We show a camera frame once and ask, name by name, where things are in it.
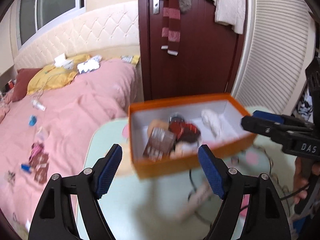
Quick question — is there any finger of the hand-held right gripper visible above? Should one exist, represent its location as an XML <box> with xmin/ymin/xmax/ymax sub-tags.
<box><xmin>252</xmin><ymin>110</ymin><xmax>313</xmax><ymax>130</ymax></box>
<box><xmin>242</xmin><ymin>115</ymin><xmax>290</xmax><ymax>143</ymax></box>

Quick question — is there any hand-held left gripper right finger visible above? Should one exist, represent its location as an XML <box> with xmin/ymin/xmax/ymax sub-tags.
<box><xmin>197</xmin><ymin>144</ymin><xmax>292</xmax><ymax>240</ymax></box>

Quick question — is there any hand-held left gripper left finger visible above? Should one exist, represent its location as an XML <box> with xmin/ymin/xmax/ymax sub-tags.
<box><xmin>28</xmin><ymin>144</ymin><xmax>123</xmax><ymax>240</ymax></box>

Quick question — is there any orange cardboard box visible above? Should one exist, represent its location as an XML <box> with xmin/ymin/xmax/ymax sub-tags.
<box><xmin>128</xmin><ymin>93</ymin><xmax>258</xmax><ymax>179</ymax></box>

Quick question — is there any white cloth item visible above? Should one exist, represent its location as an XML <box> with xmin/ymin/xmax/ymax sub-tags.
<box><xmin>201</xmin><ymin>109</ymin><xmax>227</xmax><ymax>138</ymax></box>

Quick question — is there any black pouch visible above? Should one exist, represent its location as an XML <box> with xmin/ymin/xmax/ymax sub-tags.
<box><xmin>168</xmin><ymin>114</ymin><xmax>202</xmax><ymax>143</ymax></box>

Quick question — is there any brown patterned box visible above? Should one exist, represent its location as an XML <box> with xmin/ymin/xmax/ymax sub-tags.
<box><xmin>142</xmin><ymin>127</ymin><xmax>177</xmax><ymax>160</ymax></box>

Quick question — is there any mint cartoon-print desktop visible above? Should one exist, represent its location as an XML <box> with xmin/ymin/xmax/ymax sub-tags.
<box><xmin>75</xmin><ymin>116</ymin><xmax>313</xmax><ymax>240</ymax></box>

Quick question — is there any person's right hand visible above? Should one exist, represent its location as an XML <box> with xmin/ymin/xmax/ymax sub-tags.
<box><xmin>293</xmin><ymin>155</ymin><xmax>312</xmax><ymax>204</ymax></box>

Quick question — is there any white power strip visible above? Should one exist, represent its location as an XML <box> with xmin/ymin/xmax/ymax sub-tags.
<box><xmin>175</xmin><ymin>180</ymin><xmax>213</xmax><ymax>222</ymax></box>

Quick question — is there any small tan white plush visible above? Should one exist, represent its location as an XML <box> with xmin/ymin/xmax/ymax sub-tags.
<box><xmin>170</xmin><ymin>140</ymin><xmax>200</xmax><ymax>159</ymax></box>

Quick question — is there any black white patterned cloth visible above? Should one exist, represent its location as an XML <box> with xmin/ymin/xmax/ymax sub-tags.
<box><xmin>296</xmin><ymin>87</ymin><xmax>314</xmax><ymax>117</ymax></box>

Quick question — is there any white louvred door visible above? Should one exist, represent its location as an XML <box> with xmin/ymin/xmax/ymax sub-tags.
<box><xmin>231</xmin><ymin>0</ymin><xmax>317</xmax><ymax>115</ymax></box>

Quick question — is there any pink blanket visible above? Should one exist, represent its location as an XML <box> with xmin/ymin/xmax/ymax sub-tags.
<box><xmin>0</xmin><ymin>59</ymin><xmax>138</xmax><ymax>230</ymax></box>

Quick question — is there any tan plush toy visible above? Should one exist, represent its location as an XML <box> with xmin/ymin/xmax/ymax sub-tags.
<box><xmin>147</xmin><ymin>119</ymin><xmax>170</xmax><ymax>137</ymax></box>

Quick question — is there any dark red door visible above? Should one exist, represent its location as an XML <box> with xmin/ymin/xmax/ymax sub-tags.
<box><xmin>138</xmin><ymin>0</ymin><xmax>248</xmax><ymax>100</ymax></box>

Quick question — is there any small white bottle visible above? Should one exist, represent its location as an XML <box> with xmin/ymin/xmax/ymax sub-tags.
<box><xmin>31</xmin><ymin>99</ymin><xmax>47</xmax><ymax>111</ymax></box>

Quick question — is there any yellow pillow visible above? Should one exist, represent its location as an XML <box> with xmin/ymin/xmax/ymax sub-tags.
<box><xmin>27</xmin><ymin>54</ymin><xmax>90</xmax><ymax>95</ymax></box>

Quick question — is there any yellow white packet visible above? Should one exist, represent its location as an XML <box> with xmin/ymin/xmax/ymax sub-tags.
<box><xmin>121</xmin><ymin>54</ymin><xmax>140</xmax><ymax>67</ymax></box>

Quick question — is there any white knit sweater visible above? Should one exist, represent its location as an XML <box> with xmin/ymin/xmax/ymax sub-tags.
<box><xmin>192</xmin><ymin>0</ymin><xmax>247</xmax><ymax>34</ymax></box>

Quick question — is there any white tissue pack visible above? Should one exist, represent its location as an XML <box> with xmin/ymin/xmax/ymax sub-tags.
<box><xmin>54</xmin><ymin>54</ymin><xmax>67</xmax><ymax>67</ymax></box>

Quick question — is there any dark red pillow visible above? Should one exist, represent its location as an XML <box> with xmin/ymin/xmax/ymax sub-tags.
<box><xmin>11</xmin><ymin>68</ymin><xmax>42</xmax><ymax>102</ymax></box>

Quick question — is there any red striped scarf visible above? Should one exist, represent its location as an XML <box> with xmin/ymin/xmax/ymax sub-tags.
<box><xmin>153</xmin><ymin>0</ymin><xmax>181</xmax><ymax>55</ymax></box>

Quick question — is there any cream tufted headboard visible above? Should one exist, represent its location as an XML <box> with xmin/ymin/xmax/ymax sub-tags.
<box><xmin>14</xmin><ymin>0</ymin><xmax>139</xmax><ymax>74</ymax></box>

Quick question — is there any window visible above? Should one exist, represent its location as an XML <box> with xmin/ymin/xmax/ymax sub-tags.
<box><xmin>16</xmin><ymin>0</ymin><xmax>85</xmax><ymax>47</ymax></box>

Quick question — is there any black cable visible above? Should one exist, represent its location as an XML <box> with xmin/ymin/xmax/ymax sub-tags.
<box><xmin>186</xmin><ymin>169</ymin><xmax>308</xmax><ymax>230</ymax></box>

